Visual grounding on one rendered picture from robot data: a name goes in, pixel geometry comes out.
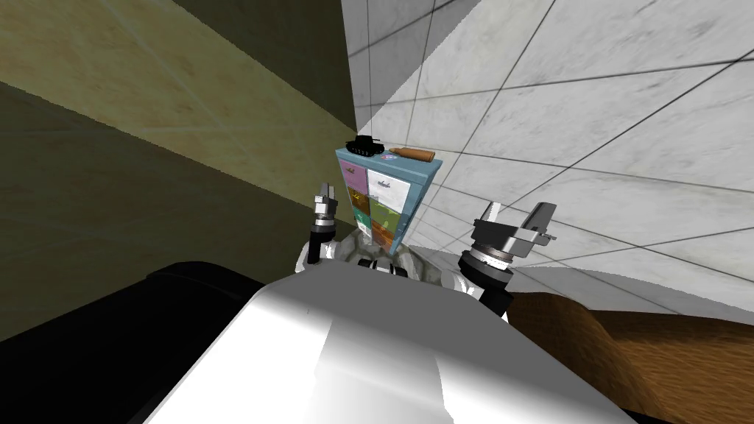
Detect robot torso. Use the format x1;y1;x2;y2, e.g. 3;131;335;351
143;257;638;424

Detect black toy tank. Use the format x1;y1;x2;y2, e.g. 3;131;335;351
344;134;386;159

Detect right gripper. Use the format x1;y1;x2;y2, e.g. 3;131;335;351
471;201;558;261

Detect brown wooden table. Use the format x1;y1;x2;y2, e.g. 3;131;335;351
505;291;754;424

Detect brown bottle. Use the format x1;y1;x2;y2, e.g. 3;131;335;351
388;146;437;163

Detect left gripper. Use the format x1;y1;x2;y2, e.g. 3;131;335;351
313;182;339;223

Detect blue cabinet with colourful drawers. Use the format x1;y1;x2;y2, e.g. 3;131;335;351
335;146;445;256

